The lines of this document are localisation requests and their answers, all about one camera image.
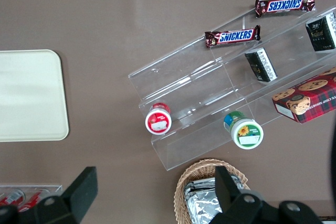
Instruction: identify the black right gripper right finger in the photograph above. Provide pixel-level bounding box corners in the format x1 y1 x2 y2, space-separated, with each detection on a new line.
212 165 325 224

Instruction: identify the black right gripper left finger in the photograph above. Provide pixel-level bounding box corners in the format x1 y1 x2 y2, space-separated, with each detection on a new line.
0 166 99 224

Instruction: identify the light oval wicker basket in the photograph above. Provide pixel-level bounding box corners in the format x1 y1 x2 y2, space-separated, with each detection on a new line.
173 158 249 224

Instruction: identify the beige plastic tray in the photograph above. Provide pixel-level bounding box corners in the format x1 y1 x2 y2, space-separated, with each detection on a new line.
0 49 70 142

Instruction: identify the clear acrylic bottle rack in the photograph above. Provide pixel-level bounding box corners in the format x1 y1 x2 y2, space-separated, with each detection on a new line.
0 184 64 209

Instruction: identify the silver foil container stack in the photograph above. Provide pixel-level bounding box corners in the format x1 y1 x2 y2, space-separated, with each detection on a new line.
183 176 253 224

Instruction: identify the red cola bottle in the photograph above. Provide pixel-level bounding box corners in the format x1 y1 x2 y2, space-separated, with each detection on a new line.
0 189 26 207
17 189 51 213

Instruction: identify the green lid white cup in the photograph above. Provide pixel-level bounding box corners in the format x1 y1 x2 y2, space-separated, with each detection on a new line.
223 111 264 150

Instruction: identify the red lid white cup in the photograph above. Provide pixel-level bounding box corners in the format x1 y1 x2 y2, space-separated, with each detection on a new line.
144 102 173 136

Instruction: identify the clear acrylic stepped display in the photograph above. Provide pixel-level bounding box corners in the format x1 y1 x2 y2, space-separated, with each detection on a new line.
128 0 336 172

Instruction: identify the red tartan cookie box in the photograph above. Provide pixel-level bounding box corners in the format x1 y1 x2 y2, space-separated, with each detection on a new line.
271 67 336 124

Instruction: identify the small black tea box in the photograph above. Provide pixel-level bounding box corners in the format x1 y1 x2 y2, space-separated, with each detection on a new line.
244 47 278 84
305 12 336 52

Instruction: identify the brown snickers bar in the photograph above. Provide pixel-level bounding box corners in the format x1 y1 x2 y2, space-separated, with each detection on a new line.
255 0 316 19
204 25 261 49

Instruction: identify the brown table cover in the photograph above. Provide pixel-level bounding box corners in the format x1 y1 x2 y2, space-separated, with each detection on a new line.
0 0 336 224

